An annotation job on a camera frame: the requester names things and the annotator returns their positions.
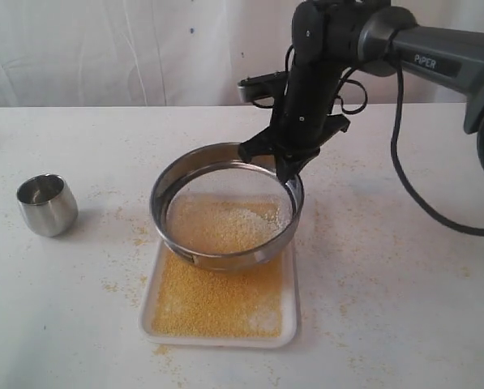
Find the yellow and white grain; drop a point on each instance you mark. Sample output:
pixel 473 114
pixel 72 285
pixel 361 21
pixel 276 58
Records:
pixel 241 304

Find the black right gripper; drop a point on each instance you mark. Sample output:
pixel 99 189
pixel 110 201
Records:
pixel 296 135

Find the white backdrop curtain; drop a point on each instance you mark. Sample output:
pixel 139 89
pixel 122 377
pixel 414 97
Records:
pixel 137 53

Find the white rectangular plastic tray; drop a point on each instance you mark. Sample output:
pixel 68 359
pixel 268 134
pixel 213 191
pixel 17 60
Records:
pixel 290 309

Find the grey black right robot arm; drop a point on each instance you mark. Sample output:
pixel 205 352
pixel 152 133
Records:
pixel 374 37

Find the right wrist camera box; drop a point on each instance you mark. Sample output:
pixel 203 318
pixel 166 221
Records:
pixel 262 87

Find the small stainless steel cup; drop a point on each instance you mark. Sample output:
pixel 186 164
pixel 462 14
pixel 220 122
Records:
pixel 47 205

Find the round stainless steel sieve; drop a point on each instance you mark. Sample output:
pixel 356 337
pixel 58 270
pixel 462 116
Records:
pixel 217 172

